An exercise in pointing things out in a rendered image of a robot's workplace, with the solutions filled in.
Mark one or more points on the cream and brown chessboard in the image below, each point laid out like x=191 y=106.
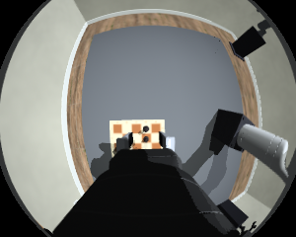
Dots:
x=119 y=128

